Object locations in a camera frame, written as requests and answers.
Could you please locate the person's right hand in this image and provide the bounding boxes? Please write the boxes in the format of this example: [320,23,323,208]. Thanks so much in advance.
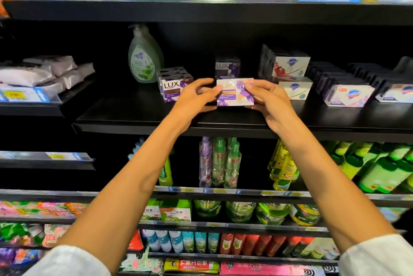
[244,79,301,137]

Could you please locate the person's left hand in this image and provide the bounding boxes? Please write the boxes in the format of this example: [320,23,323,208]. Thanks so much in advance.
[164,78,223,134]

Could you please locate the pale green pump soap bottle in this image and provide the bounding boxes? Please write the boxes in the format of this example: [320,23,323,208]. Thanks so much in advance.
[128,24,165,84]

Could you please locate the black store shelf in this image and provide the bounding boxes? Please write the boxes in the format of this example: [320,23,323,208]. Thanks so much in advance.
[0,79,98,267]
[3,0,413,276]

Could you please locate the person's right forearm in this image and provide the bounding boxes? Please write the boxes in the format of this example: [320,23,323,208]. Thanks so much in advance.
[280,124,398,254]

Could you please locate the person's left forearm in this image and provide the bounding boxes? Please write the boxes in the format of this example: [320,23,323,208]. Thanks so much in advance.
[71,121,185,273]

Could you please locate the strip of shelf price tags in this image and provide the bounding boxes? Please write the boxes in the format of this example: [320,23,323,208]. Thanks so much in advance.
[0,85,62,104]

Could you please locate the row of white red soap boxes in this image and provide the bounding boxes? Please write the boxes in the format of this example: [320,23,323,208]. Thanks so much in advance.
[258,44,314,101]

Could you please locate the row of purple soap boxes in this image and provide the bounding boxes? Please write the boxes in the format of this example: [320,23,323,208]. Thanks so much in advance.
[215,57,241,80]

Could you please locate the row of white pink soap boxes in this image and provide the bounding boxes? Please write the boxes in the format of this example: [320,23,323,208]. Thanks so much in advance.
[306,56,413,108]

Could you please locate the green lidded wipe tub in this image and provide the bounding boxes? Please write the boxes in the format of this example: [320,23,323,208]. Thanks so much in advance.
[194,199,222,220]
[256,203,291,225]
[226,202,257,223]

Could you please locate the green white box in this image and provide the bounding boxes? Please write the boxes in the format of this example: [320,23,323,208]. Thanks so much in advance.
[160,198,192,222]
[142,198,162,220]

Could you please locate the red snack packet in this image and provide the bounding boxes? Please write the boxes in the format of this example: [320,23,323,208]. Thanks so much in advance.
[128,229,145,252]

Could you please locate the pile of white wipe packets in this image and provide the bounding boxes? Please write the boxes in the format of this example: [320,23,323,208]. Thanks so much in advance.
[0,55,96,93]

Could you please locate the yellow red packets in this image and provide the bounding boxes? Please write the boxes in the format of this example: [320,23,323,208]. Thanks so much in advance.
[163,258,222,273]

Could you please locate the long pink packet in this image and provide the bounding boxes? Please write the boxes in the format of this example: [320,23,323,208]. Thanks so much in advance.
[219,261,327,276]

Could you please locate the white floral wipe packet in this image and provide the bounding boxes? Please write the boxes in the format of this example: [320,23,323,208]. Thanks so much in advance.
[119,253,163,275]

